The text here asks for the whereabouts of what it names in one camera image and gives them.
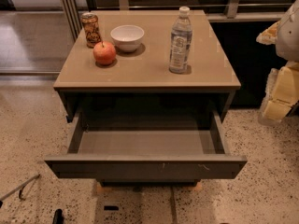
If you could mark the orange soda can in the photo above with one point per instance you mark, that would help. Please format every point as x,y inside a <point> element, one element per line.
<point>91,28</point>

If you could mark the black object at floor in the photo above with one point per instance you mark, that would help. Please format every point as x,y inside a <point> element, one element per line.
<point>58,217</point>

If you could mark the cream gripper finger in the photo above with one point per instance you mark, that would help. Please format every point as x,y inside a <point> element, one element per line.
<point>281,92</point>
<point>269,35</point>

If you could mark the clear plastic water bottle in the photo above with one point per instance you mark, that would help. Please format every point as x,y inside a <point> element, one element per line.
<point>181,39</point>

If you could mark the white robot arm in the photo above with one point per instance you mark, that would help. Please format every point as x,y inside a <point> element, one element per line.
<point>287,44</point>

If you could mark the grey metal rod on floor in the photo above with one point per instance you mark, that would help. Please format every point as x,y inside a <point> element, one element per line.
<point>18,189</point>

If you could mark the white ceramic bowl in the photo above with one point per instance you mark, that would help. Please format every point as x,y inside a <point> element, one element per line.
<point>127,38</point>

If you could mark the red apple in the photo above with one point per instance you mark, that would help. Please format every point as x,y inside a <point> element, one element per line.
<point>104,53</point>

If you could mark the grey drawer cabinet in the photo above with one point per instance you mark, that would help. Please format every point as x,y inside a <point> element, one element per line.
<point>141,81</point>

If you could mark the open grey top drawer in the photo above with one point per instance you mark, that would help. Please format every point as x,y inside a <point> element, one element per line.
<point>176,145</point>

